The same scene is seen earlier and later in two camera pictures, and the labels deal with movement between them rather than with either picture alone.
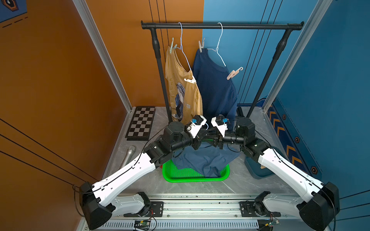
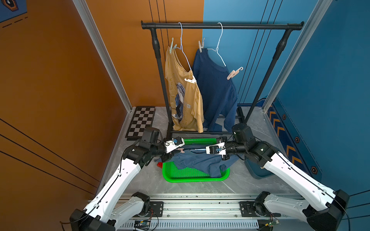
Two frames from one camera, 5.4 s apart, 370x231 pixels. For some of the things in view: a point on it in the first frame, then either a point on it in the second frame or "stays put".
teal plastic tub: x=255 y=167 stays put
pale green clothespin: x=171 y=46 stays put
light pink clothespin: x=233 y=73 stays put
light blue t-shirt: x=205 y=160 stays put
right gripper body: x=220 y=140 -> x=223 y=139
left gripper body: x=194 y=141 -> x=166 y=156
